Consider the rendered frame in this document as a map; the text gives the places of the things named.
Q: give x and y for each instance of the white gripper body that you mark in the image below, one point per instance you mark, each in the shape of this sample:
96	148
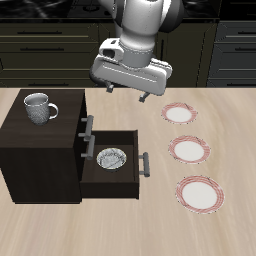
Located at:
133	72

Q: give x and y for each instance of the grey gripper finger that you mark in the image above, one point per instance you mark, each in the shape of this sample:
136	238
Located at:
144	96
109	87

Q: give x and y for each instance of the red rimmed white plate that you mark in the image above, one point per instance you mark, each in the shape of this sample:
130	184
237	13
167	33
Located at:
200	194
179	113
189	149

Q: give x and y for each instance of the grey patterned bowl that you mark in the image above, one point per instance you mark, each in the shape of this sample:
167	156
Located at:
111	159

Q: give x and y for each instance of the dark kitchen cupboards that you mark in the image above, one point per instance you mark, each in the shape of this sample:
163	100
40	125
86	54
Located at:
50	50

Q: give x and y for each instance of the grey patterned mug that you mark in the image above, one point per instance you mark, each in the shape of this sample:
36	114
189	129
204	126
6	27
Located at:
39	108

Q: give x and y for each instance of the dark wooden cabinet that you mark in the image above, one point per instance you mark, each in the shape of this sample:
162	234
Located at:
50	146

